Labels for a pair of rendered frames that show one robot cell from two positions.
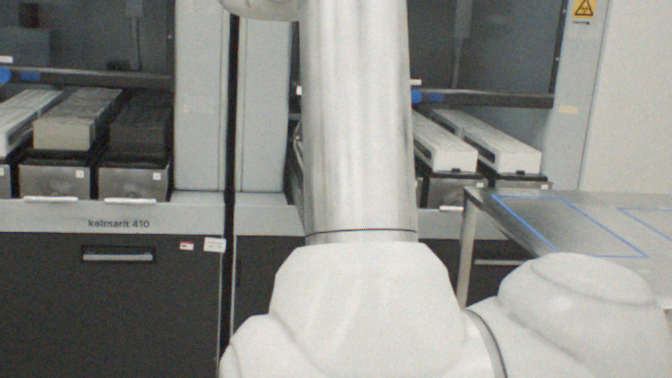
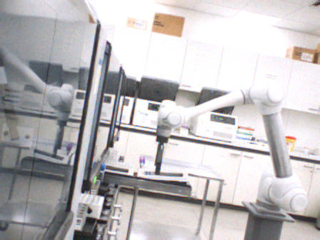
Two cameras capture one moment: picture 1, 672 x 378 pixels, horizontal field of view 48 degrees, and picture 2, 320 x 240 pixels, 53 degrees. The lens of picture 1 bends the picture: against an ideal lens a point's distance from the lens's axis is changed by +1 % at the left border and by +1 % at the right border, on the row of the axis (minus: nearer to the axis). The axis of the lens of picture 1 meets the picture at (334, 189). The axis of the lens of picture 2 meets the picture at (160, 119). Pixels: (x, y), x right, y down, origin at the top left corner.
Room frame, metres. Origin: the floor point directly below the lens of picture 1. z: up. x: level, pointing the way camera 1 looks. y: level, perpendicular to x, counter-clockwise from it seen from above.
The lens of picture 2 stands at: (1.22, 1.88, 1.26)
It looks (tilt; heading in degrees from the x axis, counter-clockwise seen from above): 3 degrees down; 275
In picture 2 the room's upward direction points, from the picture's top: 10 degrees clockwise
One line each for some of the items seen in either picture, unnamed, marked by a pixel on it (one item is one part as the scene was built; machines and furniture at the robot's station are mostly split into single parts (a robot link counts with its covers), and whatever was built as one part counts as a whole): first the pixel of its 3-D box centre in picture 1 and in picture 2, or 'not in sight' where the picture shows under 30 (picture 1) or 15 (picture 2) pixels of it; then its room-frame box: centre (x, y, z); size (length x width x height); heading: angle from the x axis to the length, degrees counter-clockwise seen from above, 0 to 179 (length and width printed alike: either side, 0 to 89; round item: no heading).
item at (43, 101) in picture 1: (33, 109); not in sight; (1.94, 0.80, 0.83); 0.30 x 0.10 x 0.06; 9
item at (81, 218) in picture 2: not in sight; (81, 218); (1.50, 0.89, 0.85); 0.12 x 0.02 x 0.06; 100
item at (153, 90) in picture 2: not in sight; (156, 103); (1.71, -2.59, 1.24); 0.62 x 0.56 x 0.69; 100
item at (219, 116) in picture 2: not in sight; (214, 113); (0.87, -2.73, 1.25); 0.62 x 0.56 x 0.69; 99
